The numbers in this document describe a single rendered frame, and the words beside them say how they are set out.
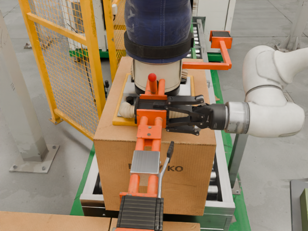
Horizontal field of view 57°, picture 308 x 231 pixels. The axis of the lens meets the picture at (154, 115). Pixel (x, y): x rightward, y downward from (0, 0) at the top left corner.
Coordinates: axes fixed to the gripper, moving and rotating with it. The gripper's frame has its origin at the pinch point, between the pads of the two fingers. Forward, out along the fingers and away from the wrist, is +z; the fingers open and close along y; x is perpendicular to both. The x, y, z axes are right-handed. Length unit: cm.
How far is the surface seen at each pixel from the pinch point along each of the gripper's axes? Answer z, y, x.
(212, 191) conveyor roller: -28, 66, 23
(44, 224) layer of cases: 48, 66, 1
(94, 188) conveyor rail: 29, 61, 17
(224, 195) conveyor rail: -32, 61, 17
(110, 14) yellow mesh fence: 40, 20, 134
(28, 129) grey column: 95, 85, 81
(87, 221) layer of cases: 29, 66, 3
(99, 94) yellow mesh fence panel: 41, 55, 86
